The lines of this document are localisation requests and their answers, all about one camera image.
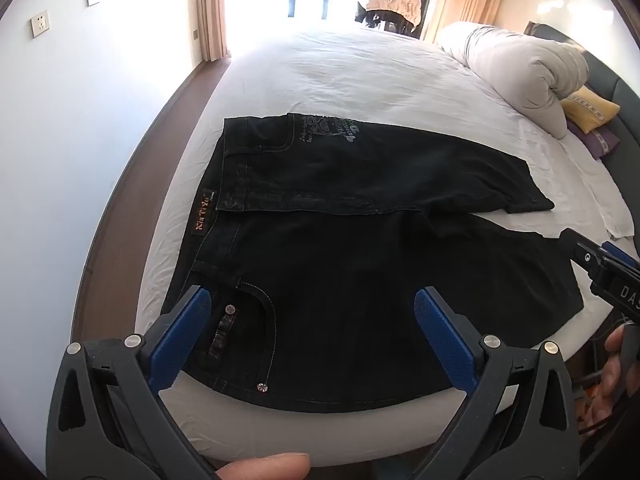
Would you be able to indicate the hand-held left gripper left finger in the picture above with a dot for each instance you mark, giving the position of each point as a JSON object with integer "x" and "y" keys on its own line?
{"x": 169, "y": 342}

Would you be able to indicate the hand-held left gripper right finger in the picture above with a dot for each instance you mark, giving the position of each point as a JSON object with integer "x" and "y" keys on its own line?
{"x": 445, "y": 342}

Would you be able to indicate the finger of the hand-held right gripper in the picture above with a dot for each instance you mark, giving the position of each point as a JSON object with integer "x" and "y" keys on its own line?
{"x": 582, "y": 252}

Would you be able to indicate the black denim pants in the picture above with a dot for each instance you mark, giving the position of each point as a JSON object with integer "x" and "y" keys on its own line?
{"x": 350, "y": 260}

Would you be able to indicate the person's right hand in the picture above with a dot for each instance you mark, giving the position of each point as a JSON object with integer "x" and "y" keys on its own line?
{"x": 612, "y": 377}

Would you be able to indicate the person's left hand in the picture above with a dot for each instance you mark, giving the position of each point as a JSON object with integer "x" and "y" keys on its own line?
{"x": 265, "y": 466}

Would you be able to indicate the purple pillow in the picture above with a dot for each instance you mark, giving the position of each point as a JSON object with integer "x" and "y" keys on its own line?
{"x": 597, "y": 141}

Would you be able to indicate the yellow patterned pillow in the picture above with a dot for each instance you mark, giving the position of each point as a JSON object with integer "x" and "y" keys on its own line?
{"x": 592, "y": 107}

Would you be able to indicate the grey padded headboard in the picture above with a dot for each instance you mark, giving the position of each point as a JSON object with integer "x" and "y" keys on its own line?
{"x": 622, "y": 85}

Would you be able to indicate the rolled white duvet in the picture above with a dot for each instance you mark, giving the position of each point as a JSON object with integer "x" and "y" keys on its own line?
{"x": 515, "y": 70}

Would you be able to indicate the bed with white sheet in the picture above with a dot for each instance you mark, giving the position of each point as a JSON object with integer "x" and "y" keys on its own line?
{"x": 350, "y": 70}

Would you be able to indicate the white wall socket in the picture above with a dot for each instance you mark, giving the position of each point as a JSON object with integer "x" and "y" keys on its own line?
{"x": 40, "y": 24}

